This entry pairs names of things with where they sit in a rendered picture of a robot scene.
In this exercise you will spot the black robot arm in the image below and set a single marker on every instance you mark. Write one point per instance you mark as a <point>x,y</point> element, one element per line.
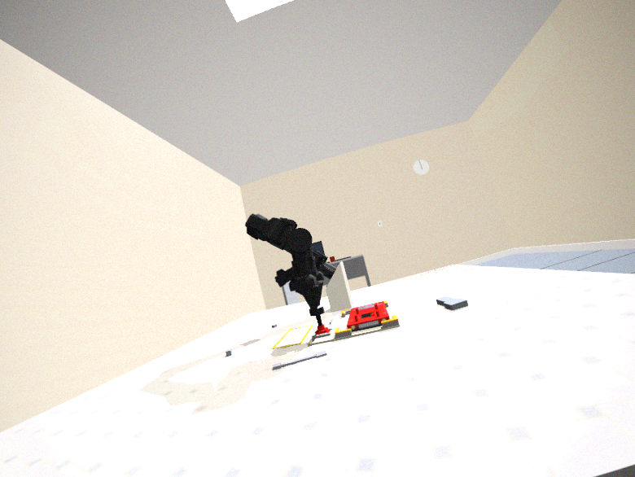
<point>282,233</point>

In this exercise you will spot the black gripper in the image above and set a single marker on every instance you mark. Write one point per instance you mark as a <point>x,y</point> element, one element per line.
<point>306,283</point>

